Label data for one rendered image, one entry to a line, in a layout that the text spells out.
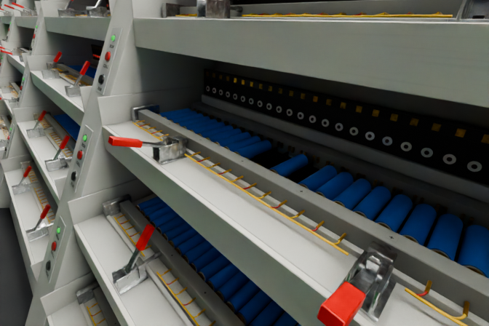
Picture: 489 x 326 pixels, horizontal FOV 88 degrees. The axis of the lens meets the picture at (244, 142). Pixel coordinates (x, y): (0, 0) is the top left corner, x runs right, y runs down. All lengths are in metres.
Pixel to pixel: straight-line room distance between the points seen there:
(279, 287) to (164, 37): 0.35
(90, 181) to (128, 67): 0.22
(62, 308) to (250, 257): 0.50
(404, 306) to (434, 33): 0.18
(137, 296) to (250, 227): 0.23
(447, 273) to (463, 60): 0.14
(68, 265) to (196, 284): 0.30
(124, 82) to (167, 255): 0.30
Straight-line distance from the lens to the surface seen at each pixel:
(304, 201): 0.25
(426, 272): 0.24
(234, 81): 0.48
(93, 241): 0.53
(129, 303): 0.43
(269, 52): 0.26
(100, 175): 0.54
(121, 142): 0.32
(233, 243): 0.26
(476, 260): 0.27
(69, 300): 0.68
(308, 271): 0.22
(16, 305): 0.93
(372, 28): 0.22
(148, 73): 0.52
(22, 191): 1.10
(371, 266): 0.20
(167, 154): 0.35
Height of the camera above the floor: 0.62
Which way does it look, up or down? 6 degrees down
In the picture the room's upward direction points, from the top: 19 degrees clockwise
